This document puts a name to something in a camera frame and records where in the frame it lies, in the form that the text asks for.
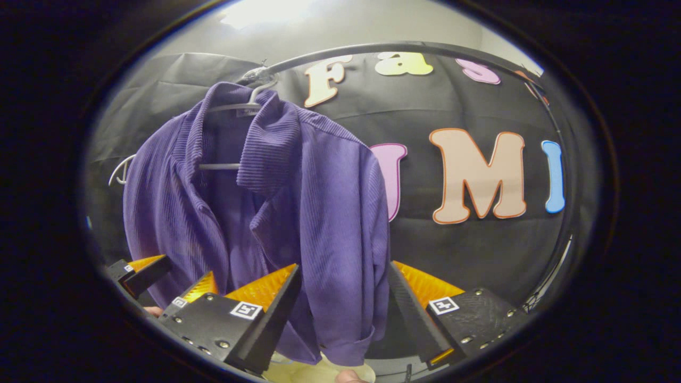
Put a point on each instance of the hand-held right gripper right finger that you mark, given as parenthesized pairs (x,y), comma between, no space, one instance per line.
(412,319)

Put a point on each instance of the black backdrop cloth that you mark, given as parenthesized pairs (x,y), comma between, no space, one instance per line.
(479,255)

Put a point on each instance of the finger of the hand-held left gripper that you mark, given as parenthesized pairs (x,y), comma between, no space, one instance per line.
(197,287)
(149,274)

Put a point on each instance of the white clothes hanger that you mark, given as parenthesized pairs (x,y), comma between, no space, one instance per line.
(218,166)
(118,167)

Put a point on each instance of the clear tape wrap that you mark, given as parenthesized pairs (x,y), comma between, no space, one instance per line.
(258,74)

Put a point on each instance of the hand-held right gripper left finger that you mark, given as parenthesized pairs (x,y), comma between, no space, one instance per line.
(276,319)

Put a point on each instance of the purple ribbed shirt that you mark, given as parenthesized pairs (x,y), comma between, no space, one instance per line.
(319,213)

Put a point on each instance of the beige laundry hamper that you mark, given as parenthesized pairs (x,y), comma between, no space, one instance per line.
(324,371)

